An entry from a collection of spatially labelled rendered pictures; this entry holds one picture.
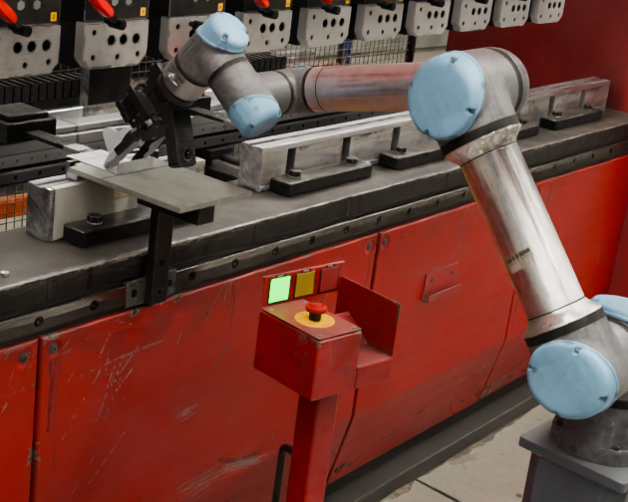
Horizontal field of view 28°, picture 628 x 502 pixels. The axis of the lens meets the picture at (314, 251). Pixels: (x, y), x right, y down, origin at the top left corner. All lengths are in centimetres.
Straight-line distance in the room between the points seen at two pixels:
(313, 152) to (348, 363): 65
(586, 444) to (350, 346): 51
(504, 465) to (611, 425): 167
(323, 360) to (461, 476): 133
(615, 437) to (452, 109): 55
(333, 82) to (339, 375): 53
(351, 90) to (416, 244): 99
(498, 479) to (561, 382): 175
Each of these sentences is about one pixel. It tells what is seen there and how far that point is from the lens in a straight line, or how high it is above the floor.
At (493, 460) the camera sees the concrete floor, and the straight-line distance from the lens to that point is 356.
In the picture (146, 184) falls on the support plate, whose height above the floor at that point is 100.
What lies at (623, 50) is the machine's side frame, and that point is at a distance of 402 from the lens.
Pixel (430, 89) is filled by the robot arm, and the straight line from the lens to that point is 174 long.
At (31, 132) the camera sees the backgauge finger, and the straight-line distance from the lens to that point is 238.
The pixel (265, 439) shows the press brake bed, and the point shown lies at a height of 36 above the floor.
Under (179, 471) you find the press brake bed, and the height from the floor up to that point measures 38.
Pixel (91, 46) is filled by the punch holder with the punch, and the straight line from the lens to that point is 213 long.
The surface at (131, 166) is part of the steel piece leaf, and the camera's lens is 219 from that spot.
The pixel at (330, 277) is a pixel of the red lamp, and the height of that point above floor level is 81.
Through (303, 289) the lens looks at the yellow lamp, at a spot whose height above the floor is 80.
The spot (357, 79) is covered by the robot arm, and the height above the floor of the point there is 124.
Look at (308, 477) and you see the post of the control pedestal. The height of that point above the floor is 46.
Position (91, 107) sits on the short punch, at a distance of 222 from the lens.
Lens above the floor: 161
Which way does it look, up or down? 19 degrees down
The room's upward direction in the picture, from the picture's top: 7 degrees clockwise
